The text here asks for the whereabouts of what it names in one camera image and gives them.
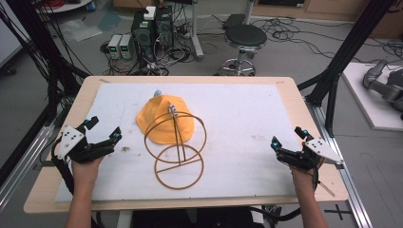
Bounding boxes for person's dark clothing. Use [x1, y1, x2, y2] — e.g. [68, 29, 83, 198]
[130, 206, 264, 228]

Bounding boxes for person's left hand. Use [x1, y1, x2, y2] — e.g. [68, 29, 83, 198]
[71, 155, 106, 187]

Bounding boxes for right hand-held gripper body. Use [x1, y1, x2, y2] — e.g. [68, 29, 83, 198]
[275, 137, 345, 172]

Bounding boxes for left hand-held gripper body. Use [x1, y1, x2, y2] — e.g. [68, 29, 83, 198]
[56, 124, 116, 165]

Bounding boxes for thin pale stick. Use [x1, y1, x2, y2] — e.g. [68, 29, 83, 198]
[317, 180, 336, 199]

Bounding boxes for black computer tower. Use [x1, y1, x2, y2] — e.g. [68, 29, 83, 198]
[154, 5, 175, 49]
[130, 9, 157, 63]

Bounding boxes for black floor cables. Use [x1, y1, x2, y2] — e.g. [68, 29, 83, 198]
[250, 14, 403, 66]

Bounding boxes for black frame post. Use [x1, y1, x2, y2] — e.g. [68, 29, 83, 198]
[297, 0, 397, 138]
[6, 0, 91, 127]

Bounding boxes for white table leg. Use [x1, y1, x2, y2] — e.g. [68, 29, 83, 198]
[116, 210, 134, 228]

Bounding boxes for aluminium rail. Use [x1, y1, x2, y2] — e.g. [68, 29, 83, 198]
[304, 97, 374, 228]
[0, 124, 55, 212]

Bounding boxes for grey power supply unit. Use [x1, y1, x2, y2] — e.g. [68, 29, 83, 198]
[107, 33, 124, 60]
[119, 33, 134, 60]

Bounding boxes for black round stool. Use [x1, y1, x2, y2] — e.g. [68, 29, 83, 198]
[220, 24, 268, 77]

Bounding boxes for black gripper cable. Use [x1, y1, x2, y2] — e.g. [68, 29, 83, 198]
[50, 136, 76, 196]
[249, 160, 320, 223]

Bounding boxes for person's right hand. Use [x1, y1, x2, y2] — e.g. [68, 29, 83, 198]
[289, 166, 318, 190]

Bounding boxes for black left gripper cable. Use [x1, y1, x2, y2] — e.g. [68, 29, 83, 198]
[50, 136, 76, 196]

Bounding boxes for clear plastic sheet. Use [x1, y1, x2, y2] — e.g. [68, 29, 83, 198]
[59, 18, 104, 43]

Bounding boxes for brown wire hat stand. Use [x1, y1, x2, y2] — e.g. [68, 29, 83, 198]
[144, 104, 208, 191]

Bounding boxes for light wooden table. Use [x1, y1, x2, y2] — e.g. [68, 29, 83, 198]
[23, 75, 350, 215]

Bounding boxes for white table mat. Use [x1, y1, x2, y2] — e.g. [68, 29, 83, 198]
[54, 82, 300, 203]

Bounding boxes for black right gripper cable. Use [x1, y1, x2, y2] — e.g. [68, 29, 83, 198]
[249, 160, 320, 223]

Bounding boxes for white floor board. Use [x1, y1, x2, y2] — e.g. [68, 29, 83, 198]
[341, 62, 403, 132]

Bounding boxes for grey desk leg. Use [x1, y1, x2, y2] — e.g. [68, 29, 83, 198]
[189, 0, 205, 62]

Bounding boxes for small white box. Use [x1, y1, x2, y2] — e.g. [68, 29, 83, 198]
[144, 6, 157, 21]

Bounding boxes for yellow hat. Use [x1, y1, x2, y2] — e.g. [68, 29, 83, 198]
[135, 94, 196, 145]

